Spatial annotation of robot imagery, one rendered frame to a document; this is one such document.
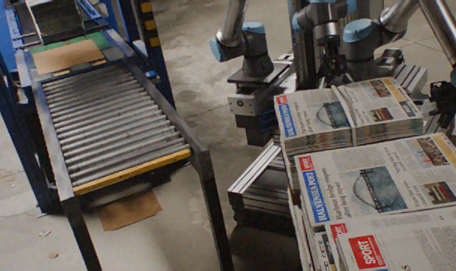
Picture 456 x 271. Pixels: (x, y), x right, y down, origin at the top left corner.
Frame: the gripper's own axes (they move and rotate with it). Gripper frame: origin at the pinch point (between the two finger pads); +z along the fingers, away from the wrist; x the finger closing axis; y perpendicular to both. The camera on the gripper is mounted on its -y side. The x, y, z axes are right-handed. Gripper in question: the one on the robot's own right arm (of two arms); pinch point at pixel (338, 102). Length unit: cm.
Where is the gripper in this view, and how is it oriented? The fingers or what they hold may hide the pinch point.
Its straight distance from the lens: 181.8
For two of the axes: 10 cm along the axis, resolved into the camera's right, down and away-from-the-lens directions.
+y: -0.5, -0.1, -10.0
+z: 1.6, 9.9, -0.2
